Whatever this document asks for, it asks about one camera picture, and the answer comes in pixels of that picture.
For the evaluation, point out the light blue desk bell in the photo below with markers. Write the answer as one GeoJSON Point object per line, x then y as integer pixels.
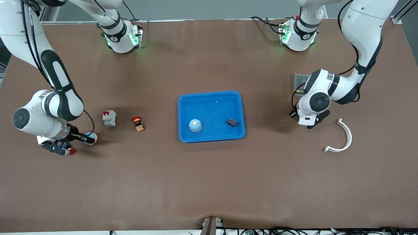
{"type": "Point", "coordinates": [195, 125]}
{"type": "Point", "coordinates": [92, 136]}

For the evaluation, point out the small black relay module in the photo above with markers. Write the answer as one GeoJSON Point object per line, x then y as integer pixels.
{"type": "Point", "coordinates": [232, 122]}

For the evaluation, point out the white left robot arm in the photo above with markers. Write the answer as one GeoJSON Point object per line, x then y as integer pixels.
{"type": "Point", "coordinates": [362, 19]}

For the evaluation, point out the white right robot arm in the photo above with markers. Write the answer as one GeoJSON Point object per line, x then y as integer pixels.
{"type": "Point", "coordinates": [32, 120]}

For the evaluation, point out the white red circuit breaker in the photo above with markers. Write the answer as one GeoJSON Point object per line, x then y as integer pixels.
{"type": "Point", "coordinates": [109, 118]}

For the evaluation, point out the metal mesh power supply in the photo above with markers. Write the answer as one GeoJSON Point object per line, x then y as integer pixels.
{"type": "Point", "coordinates": [298, 78]}

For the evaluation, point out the white curved plastic clamp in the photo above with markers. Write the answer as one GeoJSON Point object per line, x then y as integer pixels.
{"type": "Point", "coordinates": [350, 137]}

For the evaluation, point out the blue plastic tray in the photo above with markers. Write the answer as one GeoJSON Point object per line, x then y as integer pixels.
{"type": "Point", "coordinates": [212, 111]}

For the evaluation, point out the brown table mat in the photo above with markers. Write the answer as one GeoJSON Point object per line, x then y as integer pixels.
{"type": "Point", "coordinates": [209, 179]}

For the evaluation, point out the orange red pushbutton switch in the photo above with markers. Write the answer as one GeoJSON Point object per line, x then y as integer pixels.
{"type": "Point", "coordinates": [138, 124]}

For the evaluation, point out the aluminium frame post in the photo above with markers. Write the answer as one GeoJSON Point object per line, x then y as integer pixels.
{"type": "Point", "coordinates": [397, 21]}

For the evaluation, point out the grey metal bracket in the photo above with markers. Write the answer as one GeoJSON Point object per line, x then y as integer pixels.
{"type": "Point", "coordinates": [211, 225]}

